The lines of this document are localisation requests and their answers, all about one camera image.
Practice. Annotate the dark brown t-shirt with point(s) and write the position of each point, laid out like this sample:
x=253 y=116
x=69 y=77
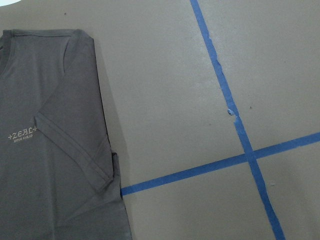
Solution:
x=59 y=178

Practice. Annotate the blue tape line right lengthwise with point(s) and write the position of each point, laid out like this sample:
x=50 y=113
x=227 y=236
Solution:
x=238 y=124

